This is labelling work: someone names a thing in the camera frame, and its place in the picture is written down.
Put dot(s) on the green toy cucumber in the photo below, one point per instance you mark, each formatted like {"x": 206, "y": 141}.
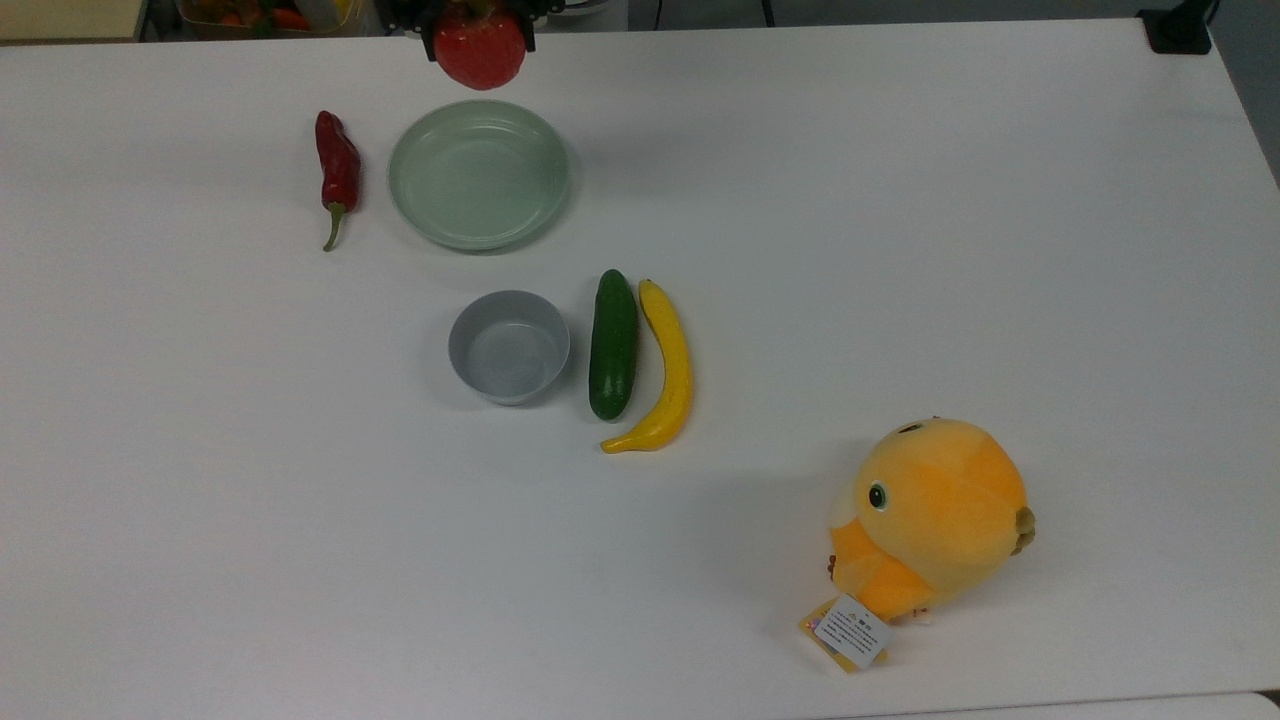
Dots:
{"x": 613, "y": 345}

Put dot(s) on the black clamp stand base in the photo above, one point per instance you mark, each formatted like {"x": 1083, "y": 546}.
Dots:
{"x": 1175, "y": 30}

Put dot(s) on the beige board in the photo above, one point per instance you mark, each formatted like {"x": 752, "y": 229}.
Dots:
{"x": 60, "y": 15}

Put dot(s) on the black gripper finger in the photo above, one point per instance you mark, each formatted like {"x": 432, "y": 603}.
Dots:
{"x": 529, "y": 30}
{"x": 429, "y": 40}

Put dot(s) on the white paper hang tag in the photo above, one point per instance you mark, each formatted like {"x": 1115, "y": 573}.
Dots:
{"x": 850, "y": 630}

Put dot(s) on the yellow toy banana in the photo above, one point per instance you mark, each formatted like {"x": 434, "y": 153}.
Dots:
{"x": 675, "y": 380}

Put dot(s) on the red toy apple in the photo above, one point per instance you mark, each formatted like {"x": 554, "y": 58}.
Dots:
{"x": 480, "y": 55}

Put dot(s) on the orange plush dinosaur toy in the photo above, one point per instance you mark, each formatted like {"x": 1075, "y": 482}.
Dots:
{"x": 940, "y": 510}

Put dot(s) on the red chili pepper toy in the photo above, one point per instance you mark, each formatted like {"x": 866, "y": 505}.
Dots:
{"x": 338, "y": 165}

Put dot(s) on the grey round bowl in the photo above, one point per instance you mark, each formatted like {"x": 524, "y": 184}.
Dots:
{"x": 510, "y": 350}

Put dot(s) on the pale green round plate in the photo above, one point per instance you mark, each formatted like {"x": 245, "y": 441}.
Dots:
{"x": 480, "y": 175}

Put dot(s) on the clear box of toy food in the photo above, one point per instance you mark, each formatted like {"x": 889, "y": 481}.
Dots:
{"x": 250, "y": 15}

